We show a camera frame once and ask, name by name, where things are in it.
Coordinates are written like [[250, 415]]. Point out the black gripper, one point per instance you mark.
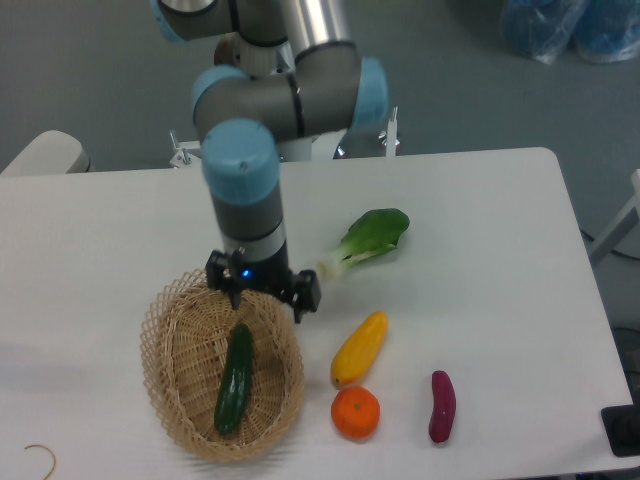
[[232, 273]]

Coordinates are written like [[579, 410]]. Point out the green cucumber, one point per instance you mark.
[[236, 383]]

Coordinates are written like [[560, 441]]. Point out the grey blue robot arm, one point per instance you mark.
[[242, 117]]

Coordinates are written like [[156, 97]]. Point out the woven wicker basket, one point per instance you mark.
[[184, 342]]

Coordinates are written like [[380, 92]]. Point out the yellow squash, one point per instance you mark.
[[359, 351]]

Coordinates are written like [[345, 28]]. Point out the green bok choy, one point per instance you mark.
[[375, 233]]

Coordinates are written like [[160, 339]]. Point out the orange mandarin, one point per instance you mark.
[[355, 413]]

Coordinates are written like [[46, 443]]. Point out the purple sweet potato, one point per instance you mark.
[[444, 407]]

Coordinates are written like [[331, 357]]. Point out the white chair back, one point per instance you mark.
[[51, 153]]

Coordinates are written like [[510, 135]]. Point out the black device at edge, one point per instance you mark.
[[621, 424]]

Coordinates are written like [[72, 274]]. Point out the blue plastic bag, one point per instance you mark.
[[602, 32]]

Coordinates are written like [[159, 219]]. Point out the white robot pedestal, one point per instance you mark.
[[326, 145]]

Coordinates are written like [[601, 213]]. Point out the white frame at right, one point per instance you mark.
[[621, 225]]

